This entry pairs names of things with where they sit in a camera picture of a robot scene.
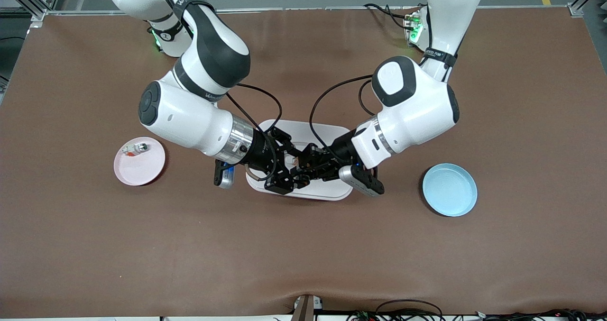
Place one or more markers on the white lidded box grey latches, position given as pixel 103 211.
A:
pixel 303 127

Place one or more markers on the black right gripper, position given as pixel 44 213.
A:
pixel 260 151

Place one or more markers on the brown table mat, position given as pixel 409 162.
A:
pixel 303 245

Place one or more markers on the light blue round plate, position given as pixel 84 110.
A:
pixel 449 190

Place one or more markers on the pink round plate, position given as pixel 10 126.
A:
pixel 140 171

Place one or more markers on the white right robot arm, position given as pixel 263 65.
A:
pixel 189 117

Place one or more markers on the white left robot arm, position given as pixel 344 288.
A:
pixel 417 107

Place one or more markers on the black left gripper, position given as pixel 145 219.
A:
pixel 339 151

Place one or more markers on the white silver switch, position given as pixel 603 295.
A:
pixel 136 148

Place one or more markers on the brown grey mount bracket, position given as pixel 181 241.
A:
pixel 306 307

